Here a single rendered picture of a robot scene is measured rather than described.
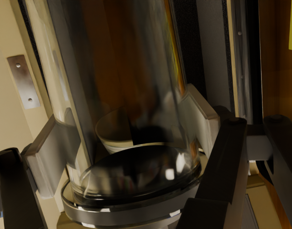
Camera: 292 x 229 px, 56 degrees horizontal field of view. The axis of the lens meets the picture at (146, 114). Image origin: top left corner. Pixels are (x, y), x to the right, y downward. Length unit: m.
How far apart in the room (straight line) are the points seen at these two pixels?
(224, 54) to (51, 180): 0.30
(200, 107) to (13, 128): 0.81
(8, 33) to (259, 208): 0.41
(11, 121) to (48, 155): 0.75
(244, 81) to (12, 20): 0.31
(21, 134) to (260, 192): 0.70
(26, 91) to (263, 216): 0.37
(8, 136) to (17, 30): 0.59
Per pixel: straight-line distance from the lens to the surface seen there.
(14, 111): 0.90
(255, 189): 0.45
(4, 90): 0.90
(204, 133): 0.16
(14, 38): 0.39
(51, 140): 0.18
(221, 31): 0.40
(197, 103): 0.17
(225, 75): 0.41
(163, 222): 0.18
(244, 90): 0.41
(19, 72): 0.40
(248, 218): 0.44
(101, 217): 0.16
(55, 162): 0.18
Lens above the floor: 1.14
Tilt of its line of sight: 20 degrees up
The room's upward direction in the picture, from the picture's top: 169 degrees clockwise
